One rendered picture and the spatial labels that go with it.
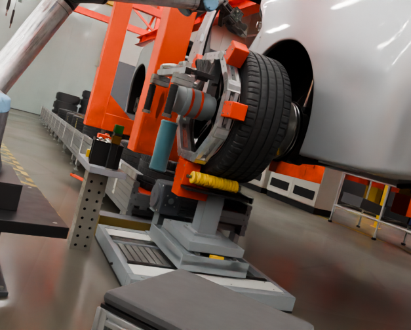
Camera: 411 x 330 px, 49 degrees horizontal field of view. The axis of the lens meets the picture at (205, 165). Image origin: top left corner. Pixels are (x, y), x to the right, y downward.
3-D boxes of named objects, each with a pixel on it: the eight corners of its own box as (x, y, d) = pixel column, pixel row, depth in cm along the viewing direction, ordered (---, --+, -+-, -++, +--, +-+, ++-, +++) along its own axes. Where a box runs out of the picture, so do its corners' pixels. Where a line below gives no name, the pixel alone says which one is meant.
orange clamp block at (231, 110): (234, 120, 200) (244, 122, 192) (219, 115, 197) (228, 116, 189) (239, 105, 200) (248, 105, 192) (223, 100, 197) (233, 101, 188)
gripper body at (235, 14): (236, 25, 221) (219, 6, 216) (227, 29, 228) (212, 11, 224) (245, 14, 222) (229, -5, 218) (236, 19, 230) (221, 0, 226)
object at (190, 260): (244, 280, 221) (250, 261, 221) (177, 272, 206) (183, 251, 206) (205, 247, 267) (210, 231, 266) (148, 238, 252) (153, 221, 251)
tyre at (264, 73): (306, 50, 205) (238, 68, 265) (263, 33, 196) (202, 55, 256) (274, 192, 204) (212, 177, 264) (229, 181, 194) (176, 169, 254)
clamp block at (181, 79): (192, 88, 198) (195, 76, 198) (174, 82, 194) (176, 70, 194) (188, 88, 203) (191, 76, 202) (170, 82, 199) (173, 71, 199)
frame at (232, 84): (218, 171, 201) (251, 52, 198) (205, 167, 198) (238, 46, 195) (178, 154, 251) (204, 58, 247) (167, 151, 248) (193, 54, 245)
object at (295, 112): (295, 158, 228) (305, 97, 232) (282, 154, 225) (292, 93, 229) (261, 160, 257) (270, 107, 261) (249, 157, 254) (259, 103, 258)
